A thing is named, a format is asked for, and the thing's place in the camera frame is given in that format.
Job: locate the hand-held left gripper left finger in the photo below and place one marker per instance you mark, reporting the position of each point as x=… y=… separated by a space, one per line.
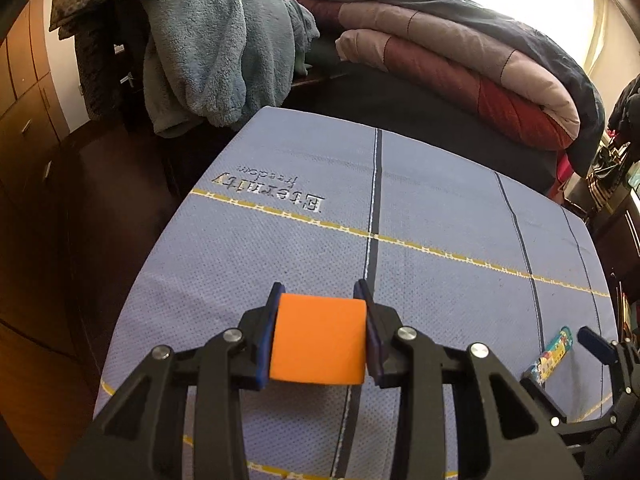
x=262 y=350

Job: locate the brown wooden wardrobe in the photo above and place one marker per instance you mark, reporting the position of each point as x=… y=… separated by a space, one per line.
x=25 y=100

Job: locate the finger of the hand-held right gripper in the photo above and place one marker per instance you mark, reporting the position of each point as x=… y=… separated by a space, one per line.
x=597 y=346
x=555 y=417

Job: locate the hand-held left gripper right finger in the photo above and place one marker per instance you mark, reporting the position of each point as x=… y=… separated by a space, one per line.
x=374 y=347

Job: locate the blue checked table cover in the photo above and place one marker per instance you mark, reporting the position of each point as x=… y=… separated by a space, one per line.
x=425 y=200

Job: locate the white curtain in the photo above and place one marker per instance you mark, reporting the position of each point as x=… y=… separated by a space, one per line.
x=607 y=15

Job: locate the colourful candy wrapper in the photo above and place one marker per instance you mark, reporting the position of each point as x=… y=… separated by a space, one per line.
x=552 y=355

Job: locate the dark wooden dresser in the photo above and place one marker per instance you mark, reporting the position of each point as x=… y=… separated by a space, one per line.
x=625 y=240

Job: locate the black hanging jacket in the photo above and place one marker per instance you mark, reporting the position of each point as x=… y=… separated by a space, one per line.
x=627 y=105

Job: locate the pink and red patchwork quilt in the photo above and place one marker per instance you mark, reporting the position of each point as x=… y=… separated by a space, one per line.
x=450 y=75

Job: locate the orange foam cube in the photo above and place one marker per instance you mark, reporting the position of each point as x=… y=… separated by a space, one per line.
x=315 y=340

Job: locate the light blue fleece robe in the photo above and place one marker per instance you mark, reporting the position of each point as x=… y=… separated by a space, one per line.
x=215 y=50

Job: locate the folded pink red quilt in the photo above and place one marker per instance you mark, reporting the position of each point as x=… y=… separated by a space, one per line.
x=550 y=60

